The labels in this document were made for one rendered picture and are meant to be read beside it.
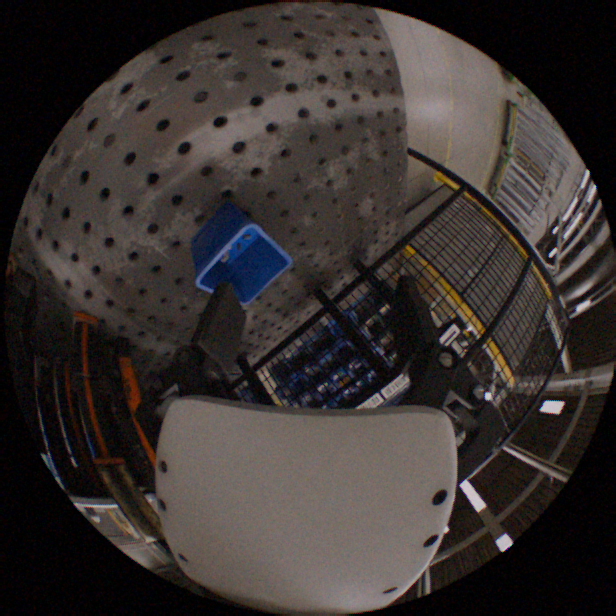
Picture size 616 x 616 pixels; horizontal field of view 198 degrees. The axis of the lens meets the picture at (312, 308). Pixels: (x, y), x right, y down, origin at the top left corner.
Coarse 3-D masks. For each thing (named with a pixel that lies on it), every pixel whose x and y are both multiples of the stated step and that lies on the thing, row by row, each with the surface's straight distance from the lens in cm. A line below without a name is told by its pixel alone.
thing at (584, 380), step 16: (592, 368) 329; (608, 368) 313; (512, 384) 473; (560, 384) 370; (576, 384) 350; (592, 384) 338; (608, 384) 325; (496, 400) 457; (576, 416) 306; (464, 432) 428; (560, 448) 288; (480, 512) 272; (496, 528) 251; (464, 544) 270; (432, 560) 276
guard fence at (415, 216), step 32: (448, 192) 252; (416, 224) 203; (480, 224) 236; (416, 256) 177; (448, 256) 190; (480, 256) 208; (448, 288) 172; (544, 288) 267; (480, 320) 179; (512, 320) 204; (512, 352) 201
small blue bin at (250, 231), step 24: (216, 216) 29; (240, 216) 24; (192, 240) 30; (216, 240) 25; (240, 240) 34; (264, 240) 33; (216, 264) 32; (240, 264) 34; (264, 264) 31; (288, 264) 29; (240, 288) 32; (264, 288) 30
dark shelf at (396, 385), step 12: (444, 324) 47; (456, 324) 37; (444, 336) 36; (456, 336) 37; (396, 372) 36; (372, 384) 53; (384, 384) 35; (396, 384) 35; (408, 384) 35; (360, 396) 52; (372, 396) 35; (384, 396) 35; (336, 408) 56; (348, 408) 37
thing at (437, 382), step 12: (444, 348) 8; (432, 360) 8; (444, 360) 8; (456, 360) 8; (432, 372) 7; (444, 372) 8; (420, 384) 7; (432, 384) 7; (444, 384) 8; (408, 396) 9; (420, 396) 7; (432, 396) 7; (444, 396) 7
